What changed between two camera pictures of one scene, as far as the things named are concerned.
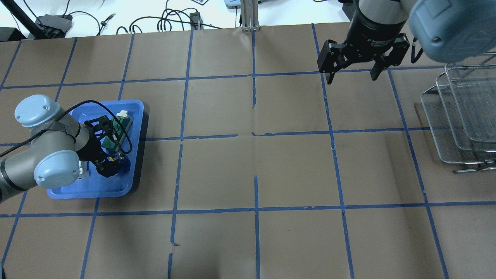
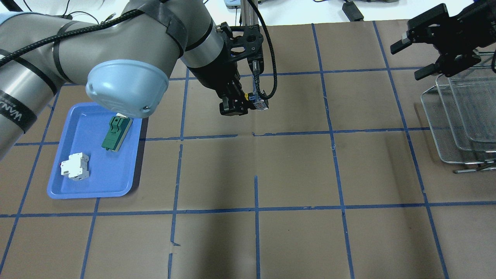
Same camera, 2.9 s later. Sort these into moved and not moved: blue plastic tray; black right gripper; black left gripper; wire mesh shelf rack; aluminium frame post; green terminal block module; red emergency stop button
Moved: black left gripper; black right gripper; red emergency stop button
Not moved: blue plastic tray; aluminium frame post; green terminal block module; wire mesh shelf rack
